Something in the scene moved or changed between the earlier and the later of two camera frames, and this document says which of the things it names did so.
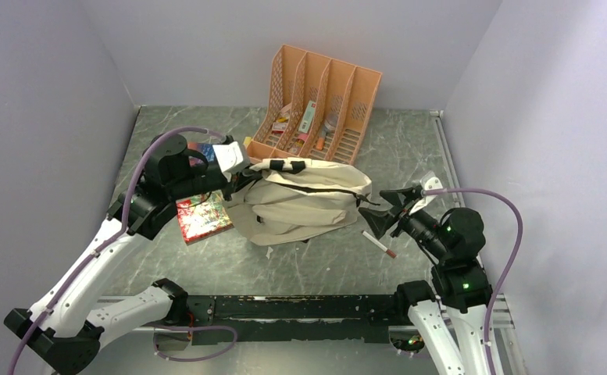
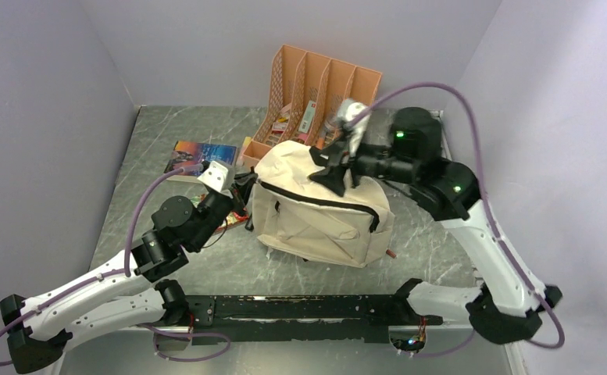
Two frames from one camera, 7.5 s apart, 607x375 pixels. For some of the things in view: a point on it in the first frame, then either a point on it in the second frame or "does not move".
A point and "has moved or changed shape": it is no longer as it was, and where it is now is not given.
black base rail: (309, 319) does not move
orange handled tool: (320, 140) does not move
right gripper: (380, 223) to (333, 176)
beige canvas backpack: (294, 199) has moved or changed shape
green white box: (307, 116) does not move
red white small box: (279, 127) does not move
